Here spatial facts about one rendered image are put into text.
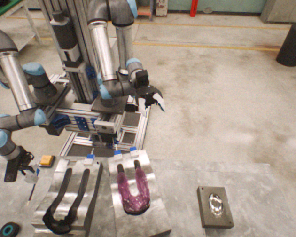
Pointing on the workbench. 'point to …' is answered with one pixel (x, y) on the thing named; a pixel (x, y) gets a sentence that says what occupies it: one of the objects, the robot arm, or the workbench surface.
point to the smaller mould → (214, 208)
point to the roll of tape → (9, 230)
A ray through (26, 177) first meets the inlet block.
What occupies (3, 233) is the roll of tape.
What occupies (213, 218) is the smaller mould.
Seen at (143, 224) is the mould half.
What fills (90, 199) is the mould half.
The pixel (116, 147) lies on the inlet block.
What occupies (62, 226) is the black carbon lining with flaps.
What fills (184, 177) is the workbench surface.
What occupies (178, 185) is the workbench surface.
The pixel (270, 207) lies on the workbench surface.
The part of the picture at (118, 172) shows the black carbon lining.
